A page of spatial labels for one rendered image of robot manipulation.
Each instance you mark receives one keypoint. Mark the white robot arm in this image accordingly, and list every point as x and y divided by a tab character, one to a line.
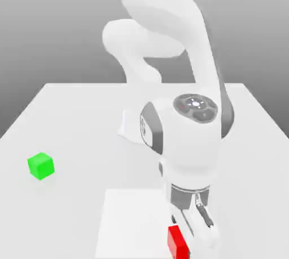
192	146

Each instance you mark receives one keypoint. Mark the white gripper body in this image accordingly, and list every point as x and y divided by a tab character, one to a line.
196	229

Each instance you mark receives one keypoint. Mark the small green cube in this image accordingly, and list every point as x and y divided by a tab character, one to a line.
41	166

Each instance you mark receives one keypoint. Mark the small red cube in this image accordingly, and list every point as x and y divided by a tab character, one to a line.
178	243

